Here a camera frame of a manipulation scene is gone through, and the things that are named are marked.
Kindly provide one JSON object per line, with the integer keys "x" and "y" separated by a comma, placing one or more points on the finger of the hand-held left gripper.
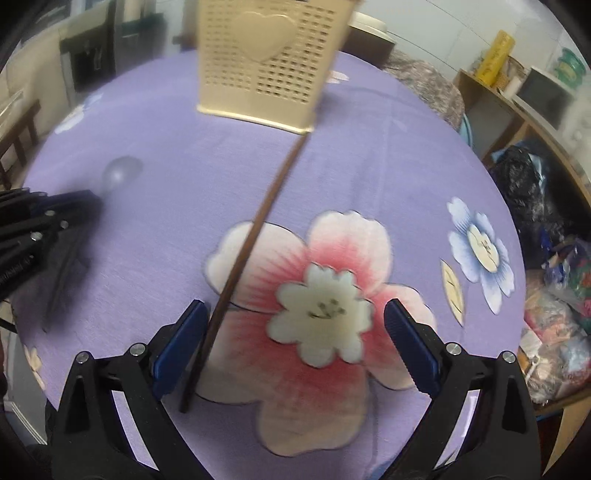
{"x": 46, "y": 230}
{"x": 69, "y": 203}

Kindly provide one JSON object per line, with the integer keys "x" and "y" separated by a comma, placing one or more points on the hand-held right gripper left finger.
{"x": 182, "y": 350}

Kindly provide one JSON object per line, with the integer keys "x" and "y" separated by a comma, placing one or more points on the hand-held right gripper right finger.
{"x": 411, "y": 346}

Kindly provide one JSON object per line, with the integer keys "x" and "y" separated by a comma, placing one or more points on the translucent plastic spoon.
{"x": 121, "y": 171}

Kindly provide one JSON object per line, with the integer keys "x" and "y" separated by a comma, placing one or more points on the brown wooden chopstick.
{"x": 251, "y": 230}

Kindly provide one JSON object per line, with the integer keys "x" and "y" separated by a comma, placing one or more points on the beige perforated utensil holder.
{"x": 258, "y": 60}

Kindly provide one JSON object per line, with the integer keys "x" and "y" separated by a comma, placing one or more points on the dark wooden chair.
{"x": 27, "y": 120}

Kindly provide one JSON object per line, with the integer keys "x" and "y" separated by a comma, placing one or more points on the dark cabinet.
{"x": 87, "y": 60}

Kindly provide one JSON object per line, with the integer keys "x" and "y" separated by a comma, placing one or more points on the clear bag of colourful goods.
{"x": 554, "y": 323}

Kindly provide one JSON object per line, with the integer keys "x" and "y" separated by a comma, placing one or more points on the blue plastic bag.
{"x": 572, "y": 272}

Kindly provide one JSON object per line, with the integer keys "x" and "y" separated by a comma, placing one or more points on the black plastic bag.
{"x": 521, "y": 194}

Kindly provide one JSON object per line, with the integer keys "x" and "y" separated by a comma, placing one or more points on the blue plastic basin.
{"x": 466, "y": 131}

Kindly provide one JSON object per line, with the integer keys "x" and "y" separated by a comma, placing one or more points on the wooden shelf unit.
{"x": 475, "y": 97}

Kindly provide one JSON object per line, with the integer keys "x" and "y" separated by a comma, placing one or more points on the paisley patterned cloth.
{"x": 425, "y": 87}

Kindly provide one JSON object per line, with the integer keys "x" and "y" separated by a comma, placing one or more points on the white microwave oven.
{"x": 545, "y": 97}

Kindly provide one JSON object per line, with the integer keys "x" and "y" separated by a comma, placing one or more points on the yellow cylinder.
{"x": 494, "y": 57}

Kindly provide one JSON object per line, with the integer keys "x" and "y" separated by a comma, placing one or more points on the brown pot with white lid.
{"x": 374, "y": 41}

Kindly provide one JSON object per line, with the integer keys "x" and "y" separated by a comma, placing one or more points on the green packet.
{"x": 570, "y": 67}

